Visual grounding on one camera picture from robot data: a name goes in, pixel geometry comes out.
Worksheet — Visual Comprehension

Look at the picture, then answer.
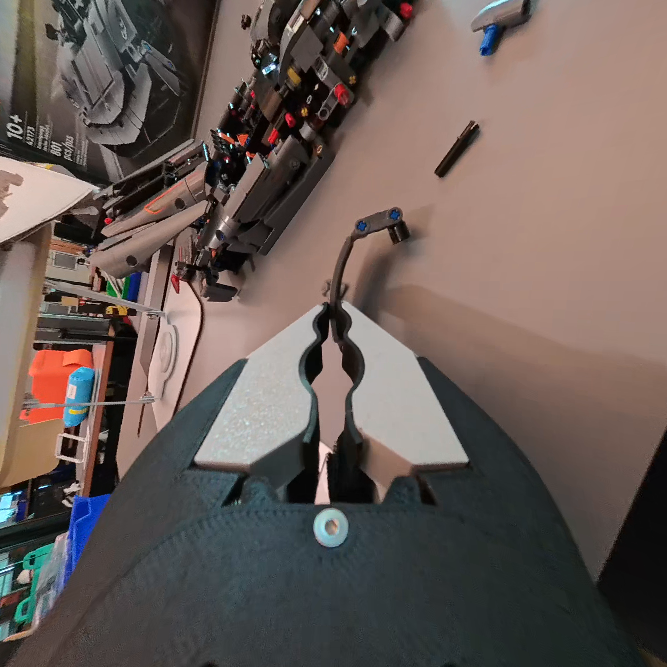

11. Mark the black curved lego piece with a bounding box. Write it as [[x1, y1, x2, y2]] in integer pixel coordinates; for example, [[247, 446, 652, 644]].
[[329, 207, 411, 343]]

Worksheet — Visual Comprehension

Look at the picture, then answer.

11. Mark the beige rounded board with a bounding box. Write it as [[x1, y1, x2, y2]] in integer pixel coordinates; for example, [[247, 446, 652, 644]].
[[137, 284, 205, 437]]

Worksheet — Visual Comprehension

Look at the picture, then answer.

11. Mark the light blue cylinder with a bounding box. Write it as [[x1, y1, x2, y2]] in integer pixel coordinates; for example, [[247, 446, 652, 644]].
[[63, 366, 97, 428]]

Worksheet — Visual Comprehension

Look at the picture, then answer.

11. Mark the lego instruction booklet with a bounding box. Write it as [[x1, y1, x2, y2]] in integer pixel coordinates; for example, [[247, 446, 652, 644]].
[[315, 441, 334, 504]]

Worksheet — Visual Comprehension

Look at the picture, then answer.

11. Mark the white round disc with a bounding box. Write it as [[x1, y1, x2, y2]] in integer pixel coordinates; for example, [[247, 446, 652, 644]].
[[155, 324, 179, 377]]

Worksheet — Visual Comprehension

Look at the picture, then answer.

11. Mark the white paper sheet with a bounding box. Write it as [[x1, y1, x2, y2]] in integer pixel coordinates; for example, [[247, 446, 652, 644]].
[[0, 156, 98, 246]]

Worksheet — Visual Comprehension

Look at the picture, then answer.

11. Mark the dark grey lego car model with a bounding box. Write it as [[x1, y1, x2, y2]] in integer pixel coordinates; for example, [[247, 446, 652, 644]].
[[88, 0, 419, 304]]

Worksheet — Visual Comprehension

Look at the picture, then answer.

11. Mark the grey lego piece blue pin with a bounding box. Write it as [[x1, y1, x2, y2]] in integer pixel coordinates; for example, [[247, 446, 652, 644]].
[[470, 0, 533, 56]]

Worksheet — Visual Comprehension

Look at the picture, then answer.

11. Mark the orange plastic container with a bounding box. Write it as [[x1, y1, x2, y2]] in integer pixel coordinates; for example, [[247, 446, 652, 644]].
[[20, 349, 96, 424]]

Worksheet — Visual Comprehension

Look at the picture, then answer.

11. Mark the cardboard box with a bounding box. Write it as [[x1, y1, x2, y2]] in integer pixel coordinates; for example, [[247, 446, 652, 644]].
[[0, 224, 54, 488]]

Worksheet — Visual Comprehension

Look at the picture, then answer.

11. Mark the green plastic bin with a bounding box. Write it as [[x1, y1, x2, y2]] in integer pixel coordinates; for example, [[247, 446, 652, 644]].
[[11, 542, 59, 627]]

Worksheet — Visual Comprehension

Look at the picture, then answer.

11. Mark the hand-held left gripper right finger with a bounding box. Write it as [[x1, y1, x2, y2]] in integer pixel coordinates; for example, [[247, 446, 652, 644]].
[[331, 299, 470, 504]]

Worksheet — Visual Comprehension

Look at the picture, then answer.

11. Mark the blue plastic bin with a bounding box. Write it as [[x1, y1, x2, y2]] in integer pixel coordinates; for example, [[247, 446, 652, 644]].
[[67, 493, 113, 585]]

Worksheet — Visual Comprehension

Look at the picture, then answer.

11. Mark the black lego set box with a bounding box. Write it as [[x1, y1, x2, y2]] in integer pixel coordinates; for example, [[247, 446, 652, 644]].
[[0, 0, 221, 184]]

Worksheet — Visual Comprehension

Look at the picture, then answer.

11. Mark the black lego axle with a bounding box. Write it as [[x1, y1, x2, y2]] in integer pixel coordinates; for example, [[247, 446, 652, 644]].
[[434, 120, 480, 179]]

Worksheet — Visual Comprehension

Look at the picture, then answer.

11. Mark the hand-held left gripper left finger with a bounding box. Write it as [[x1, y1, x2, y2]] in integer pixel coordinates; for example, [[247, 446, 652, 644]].
[[194, 303, 330, 501]]

